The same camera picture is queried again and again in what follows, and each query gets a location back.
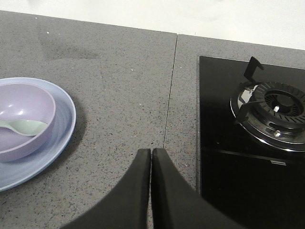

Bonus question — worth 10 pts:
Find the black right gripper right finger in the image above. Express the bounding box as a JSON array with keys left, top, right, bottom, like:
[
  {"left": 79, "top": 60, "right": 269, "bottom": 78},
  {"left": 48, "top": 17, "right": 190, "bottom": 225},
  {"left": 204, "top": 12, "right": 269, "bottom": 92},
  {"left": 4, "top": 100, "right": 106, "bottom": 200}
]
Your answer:
[{"left": 152, "top": 148, "right": 242, "bottom": 229}]

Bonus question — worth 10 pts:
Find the light green plastic spoon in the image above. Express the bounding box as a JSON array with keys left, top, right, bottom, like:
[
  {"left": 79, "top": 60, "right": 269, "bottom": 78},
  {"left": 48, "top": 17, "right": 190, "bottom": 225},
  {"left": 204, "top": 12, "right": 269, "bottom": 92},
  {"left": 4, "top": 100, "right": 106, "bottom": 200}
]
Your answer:
[{"left": 0, "top": 119, "right": 48, "bottom": 136}]

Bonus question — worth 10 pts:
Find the light blue plate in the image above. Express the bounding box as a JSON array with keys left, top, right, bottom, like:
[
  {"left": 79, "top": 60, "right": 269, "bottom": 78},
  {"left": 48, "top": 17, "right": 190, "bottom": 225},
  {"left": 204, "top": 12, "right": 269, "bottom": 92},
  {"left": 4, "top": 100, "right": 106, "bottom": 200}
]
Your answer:
[{"left": 0, "top": 77, "right": 76, "bottom": 192}]

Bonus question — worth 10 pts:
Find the purple plastic bowl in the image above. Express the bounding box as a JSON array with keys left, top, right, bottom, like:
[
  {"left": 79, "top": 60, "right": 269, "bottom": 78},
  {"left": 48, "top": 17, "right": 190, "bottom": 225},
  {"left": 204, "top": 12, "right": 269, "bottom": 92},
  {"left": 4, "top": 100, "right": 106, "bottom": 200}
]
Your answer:
[{"left": 0, "top": 83, "right": 56, "bottom": 162}]

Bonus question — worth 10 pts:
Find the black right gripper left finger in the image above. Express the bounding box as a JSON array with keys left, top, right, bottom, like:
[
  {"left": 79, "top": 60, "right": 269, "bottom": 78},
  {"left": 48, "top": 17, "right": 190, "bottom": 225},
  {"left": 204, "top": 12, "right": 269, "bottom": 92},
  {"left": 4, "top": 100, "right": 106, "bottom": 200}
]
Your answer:
[{"left": 62, "top": 149, "right": 151, "bottom": 229}]

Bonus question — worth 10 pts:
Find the gas stove burner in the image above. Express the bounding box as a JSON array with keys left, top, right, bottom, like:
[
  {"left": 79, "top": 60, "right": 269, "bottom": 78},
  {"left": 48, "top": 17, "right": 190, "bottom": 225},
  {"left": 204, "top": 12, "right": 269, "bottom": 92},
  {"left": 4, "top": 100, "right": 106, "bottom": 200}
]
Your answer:
[{"left": 230, "top": 57, "right": 305, "bottom": 152}]

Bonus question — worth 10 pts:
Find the black cooktop panel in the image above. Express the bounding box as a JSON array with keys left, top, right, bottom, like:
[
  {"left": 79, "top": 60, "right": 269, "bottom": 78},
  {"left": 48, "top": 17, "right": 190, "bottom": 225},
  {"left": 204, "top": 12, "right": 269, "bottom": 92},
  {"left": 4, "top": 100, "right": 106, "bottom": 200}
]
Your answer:
[{"left": 199, "top": 56, "right": 305, "bottom": 229}]

